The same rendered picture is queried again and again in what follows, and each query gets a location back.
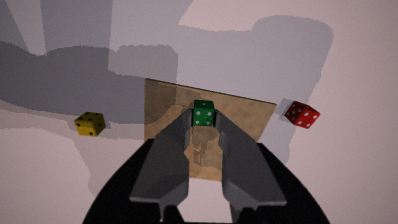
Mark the dark red die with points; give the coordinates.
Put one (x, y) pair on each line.
(301, 115)

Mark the green die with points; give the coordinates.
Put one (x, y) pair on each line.
(203, 113)

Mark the tan mat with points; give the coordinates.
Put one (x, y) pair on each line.
(165, 101)

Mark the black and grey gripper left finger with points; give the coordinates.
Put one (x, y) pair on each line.
(155, 176)

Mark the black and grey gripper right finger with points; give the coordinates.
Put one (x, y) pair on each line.
(254, 177)

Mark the yellow die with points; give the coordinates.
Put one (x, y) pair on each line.
(90, 124)

